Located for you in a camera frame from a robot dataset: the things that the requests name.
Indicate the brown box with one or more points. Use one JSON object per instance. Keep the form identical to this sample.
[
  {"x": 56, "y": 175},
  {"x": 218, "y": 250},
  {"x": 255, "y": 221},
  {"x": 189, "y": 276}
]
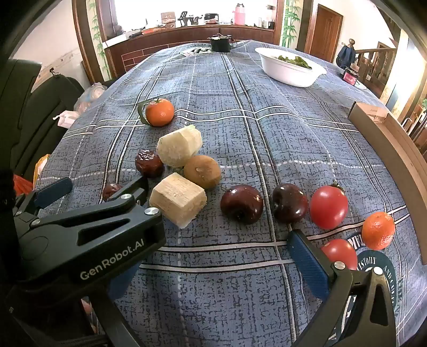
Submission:
[{"x": 168, "y": 17}]

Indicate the small pink box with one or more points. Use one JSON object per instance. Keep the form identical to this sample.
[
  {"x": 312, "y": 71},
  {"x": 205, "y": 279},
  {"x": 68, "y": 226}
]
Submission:
[{"x": 350, "y": 77}]

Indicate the small leafless tangerine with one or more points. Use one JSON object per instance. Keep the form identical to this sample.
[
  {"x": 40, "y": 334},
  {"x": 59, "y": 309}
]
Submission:
[{"x": 378, "y": 231}]

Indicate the black cup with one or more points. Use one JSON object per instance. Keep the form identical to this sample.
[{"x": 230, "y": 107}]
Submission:
[{"x": 220, "y": 44}]

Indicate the tangerine with green leaf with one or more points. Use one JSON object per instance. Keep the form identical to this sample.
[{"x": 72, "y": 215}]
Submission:
[{"x": 160, "y": 111}]

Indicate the dark blue jacket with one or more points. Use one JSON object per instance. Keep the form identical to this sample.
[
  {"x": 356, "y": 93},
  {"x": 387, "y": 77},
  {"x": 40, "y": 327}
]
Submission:
[{"x": 345, "y": 56}]

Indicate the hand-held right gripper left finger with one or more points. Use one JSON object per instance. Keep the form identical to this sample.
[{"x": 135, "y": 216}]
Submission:
[{"x": 120, "y": 283}]

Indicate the bamboo wall sticker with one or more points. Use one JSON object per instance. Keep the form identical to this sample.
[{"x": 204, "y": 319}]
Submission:
[
  {"x": 100, "y": 43},
  {"x": 288, "y": 23}
]

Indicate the wrinkly round red date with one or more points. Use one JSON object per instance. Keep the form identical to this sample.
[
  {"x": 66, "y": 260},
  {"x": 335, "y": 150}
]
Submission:
[{"x": 149, "y": 163}]

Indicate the red tomato with calyx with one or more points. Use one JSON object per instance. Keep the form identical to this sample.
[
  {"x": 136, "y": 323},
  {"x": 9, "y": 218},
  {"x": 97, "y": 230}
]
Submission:
[{"x": 328, "y": 207}]

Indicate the octagonal peeled sugarcane piece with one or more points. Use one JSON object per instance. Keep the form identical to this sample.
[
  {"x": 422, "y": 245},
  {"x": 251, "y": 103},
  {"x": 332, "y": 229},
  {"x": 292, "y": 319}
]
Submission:
[{"x": 180, "y": 145}]

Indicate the red tomato without calyx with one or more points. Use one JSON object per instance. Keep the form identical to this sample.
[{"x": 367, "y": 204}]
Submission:
[{"x": 340, "y": 252}]

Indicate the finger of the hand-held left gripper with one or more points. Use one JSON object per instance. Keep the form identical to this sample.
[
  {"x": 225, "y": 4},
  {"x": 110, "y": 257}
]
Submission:
[
  {"x": 133, "y": 193},
  {"x": 53, "y": 192}
]

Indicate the orange bag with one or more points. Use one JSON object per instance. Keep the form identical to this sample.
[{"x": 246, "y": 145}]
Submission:
[{"x": 41, "y": 165}]

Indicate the wooden stair railing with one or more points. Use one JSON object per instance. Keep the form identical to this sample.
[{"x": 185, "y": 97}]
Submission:
[{"x": 373, "y": 66}]

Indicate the smooth oval red date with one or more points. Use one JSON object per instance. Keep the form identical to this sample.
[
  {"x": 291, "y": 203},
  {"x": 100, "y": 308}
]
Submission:
[{"x": 110, "y": 191}]

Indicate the white bowl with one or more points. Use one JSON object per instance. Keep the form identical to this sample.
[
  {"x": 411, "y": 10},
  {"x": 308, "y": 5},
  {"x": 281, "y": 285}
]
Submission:
[{"x": 287, "y": 75}]

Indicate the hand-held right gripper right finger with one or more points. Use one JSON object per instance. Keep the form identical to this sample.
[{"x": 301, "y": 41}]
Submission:
[{"x": 307, "y": 263}]

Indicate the green leafy vegetables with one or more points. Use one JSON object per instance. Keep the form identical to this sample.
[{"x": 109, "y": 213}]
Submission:
[{"x": 295, "y": 61}]

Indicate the plastic bag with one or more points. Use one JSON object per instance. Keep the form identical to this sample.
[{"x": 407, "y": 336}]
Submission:
[{"x": 90, "y": 96}]

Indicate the black chair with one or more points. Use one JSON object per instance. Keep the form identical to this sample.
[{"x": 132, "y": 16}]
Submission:
[{"x": 33, "y": 110}]

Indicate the wooden chair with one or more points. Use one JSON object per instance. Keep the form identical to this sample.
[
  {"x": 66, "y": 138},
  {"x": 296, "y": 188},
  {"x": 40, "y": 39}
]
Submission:
[{"x": 415, "y": 125}]

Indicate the wooden sideboard counter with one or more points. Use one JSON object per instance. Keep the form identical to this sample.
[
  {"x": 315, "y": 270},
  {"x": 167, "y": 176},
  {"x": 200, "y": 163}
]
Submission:
[{"x": 160, "y": 43}]

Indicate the cardboard box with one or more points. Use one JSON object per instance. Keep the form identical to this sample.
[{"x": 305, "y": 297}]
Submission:
[{"x": 390, "y": 140}]

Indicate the wooden door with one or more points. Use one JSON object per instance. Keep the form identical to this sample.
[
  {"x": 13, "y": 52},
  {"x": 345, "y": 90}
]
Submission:
[{"x": 325, "y": 30}]

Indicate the blue plaid tablecloth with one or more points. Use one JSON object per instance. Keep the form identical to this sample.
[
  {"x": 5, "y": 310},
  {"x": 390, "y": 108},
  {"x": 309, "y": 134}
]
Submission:
[{"x": 233, "y": 133}]

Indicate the pink thermos bottle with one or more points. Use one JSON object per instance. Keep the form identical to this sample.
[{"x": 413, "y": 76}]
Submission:
[{"x": 239, "y": 14}]

